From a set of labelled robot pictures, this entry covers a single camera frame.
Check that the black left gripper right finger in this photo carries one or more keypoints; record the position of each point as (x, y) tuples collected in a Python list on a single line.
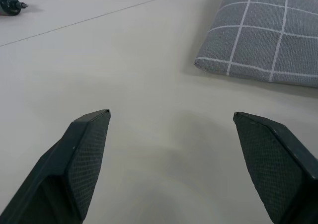
[(280, 169)]

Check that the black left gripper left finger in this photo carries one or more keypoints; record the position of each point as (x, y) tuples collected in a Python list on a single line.
[(64, 169)]

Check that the grey checked cushion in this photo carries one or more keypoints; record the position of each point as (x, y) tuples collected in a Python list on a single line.
[(261, 32)]

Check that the black electric screwdriver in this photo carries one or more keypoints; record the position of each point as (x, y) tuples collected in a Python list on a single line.
[(8, 5)]

